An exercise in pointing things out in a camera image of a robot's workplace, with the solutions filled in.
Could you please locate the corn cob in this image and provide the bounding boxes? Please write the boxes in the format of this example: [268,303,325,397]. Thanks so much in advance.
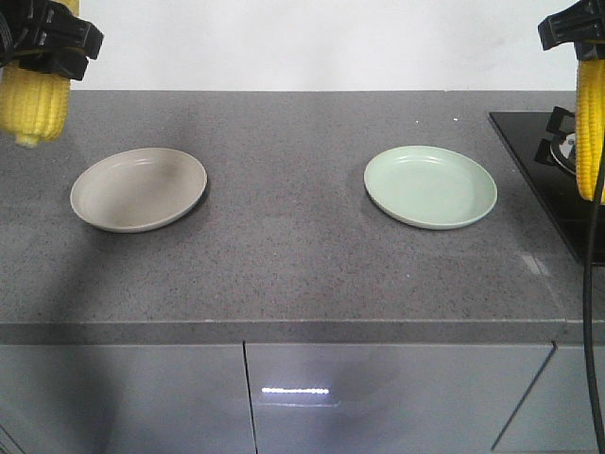
[0,0,80,148]
[576,60,604,201]

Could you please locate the black hanging cable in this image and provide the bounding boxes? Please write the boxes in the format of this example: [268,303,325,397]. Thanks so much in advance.
[580,127,605,454]

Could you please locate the black gas stove top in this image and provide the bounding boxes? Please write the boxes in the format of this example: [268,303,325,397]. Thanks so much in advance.
[489,107,592,262]

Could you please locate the grey lower cabinet doors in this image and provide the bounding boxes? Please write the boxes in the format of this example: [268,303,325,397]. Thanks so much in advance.
[1,343,596,453]

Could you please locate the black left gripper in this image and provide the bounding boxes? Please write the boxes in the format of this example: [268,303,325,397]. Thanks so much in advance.
[1,0,104,79]

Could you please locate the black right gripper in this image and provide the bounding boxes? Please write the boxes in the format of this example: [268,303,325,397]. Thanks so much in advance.
[538,0,604,61]

